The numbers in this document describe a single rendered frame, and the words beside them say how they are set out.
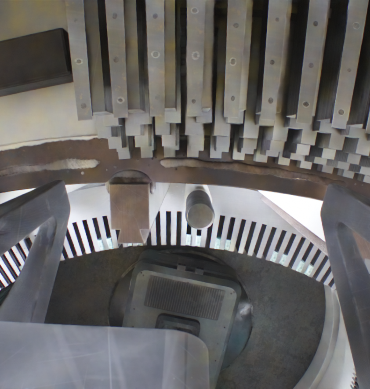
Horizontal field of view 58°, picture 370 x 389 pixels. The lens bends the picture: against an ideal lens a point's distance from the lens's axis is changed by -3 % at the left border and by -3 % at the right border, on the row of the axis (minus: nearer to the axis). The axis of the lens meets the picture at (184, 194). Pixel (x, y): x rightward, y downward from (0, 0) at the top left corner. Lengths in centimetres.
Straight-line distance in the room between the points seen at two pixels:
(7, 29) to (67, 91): 9
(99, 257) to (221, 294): 71
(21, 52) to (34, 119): 7
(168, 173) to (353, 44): 20
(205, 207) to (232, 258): 164
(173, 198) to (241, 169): 43
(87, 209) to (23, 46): 51
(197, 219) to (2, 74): 22
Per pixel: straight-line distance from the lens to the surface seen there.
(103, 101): 23
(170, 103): 22
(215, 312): 172
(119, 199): 35
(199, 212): 29
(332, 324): 210
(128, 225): 35
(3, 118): 40
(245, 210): 79
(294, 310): 212
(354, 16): 24
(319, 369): 224
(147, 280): 166
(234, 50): 22
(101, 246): 82
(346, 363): 184
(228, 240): 79
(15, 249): 89
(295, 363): 231
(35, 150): 38
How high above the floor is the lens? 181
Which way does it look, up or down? 81 degrees down
